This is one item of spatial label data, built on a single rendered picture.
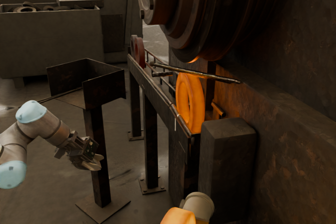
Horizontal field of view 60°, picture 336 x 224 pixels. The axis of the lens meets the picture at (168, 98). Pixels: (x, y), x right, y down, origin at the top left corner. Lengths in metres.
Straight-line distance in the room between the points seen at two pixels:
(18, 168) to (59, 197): 0.89
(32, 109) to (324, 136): 0.74
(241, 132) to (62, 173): 1.42
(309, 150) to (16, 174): 0.68
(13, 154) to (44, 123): 0.13
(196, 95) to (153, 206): 0.93
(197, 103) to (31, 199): 1.22
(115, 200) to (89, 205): 0.13
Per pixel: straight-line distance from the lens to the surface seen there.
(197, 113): 0.75
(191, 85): 0.76
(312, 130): 0.50
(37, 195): 1.77
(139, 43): 1.63
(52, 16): 3.11
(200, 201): 0.59
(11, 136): 0.96
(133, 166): 1.84
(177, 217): 0.44
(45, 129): 0.95
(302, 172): 0.54
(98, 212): 1.57
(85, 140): 1.03
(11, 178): 0.86
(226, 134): 0.59
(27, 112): 0.92
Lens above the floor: 1.10
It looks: 24 degrees down
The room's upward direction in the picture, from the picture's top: straight up
